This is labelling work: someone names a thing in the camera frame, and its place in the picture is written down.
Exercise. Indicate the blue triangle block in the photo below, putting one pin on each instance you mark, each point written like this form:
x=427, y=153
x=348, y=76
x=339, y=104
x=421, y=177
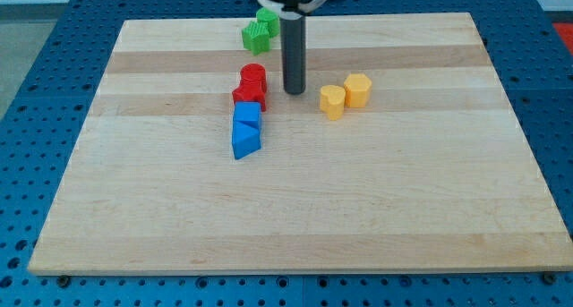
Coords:
x=245, y=140

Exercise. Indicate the blue cube block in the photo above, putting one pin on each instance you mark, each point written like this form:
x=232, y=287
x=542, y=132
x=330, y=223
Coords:
x=248, y=113

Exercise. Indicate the yellow heart block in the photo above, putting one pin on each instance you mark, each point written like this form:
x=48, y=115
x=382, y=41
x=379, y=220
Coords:
x=332, y=101

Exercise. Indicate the red star block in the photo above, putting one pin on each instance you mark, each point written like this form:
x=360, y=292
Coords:
x=251, y=91

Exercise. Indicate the red cylinder block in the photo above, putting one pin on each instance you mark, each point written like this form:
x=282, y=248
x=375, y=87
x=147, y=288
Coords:
x=254, y=73

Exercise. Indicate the yellow hexagon block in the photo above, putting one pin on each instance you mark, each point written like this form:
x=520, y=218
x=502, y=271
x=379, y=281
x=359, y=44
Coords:
x=358, y=88

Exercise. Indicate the green star block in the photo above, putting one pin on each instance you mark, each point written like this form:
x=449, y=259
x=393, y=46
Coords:
x=255, y=37

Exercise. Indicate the dark cylindrical pointer rod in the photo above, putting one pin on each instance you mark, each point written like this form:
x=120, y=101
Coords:
x=293, y=48

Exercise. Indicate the green cylinder block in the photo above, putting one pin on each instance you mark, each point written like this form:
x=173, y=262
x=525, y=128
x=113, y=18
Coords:
x=270, y=19

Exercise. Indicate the wooden board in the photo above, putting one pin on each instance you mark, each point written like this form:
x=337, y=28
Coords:
x=434, y=175

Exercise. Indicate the red object at edge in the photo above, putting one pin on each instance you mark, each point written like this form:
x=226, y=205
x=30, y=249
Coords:
x=565, y=32

